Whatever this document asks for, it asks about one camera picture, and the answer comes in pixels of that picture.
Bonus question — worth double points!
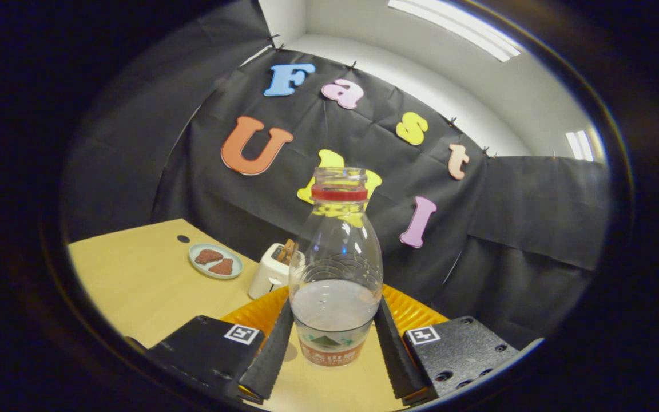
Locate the black backdrop cloth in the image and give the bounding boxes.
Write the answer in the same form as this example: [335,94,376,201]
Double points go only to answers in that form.
[63,0,610,350]

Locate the long ceiling light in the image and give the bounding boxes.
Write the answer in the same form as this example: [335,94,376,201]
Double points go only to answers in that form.
[388,0,522,62]

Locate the pale green plate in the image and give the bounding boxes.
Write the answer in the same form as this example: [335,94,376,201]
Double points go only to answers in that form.
[188,243,244,280]

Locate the wooden table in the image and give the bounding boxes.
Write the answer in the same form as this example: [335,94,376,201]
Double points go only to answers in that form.
[68,219,407,411]

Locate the clear plastic juice bottle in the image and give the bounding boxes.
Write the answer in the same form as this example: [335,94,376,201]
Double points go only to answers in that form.
[288,167,384,367]

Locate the small ceiling light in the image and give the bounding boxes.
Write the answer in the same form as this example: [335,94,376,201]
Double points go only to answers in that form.
[565,130,594,162]

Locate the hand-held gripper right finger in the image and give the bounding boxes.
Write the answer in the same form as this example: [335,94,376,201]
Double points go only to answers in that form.
[374,284,545,401]

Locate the white toaster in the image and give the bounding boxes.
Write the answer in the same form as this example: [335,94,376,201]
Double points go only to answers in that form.
[248,243,296,300]

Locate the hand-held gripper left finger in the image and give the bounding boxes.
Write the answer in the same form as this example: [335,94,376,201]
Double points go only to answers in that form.
[126,286,295,405]

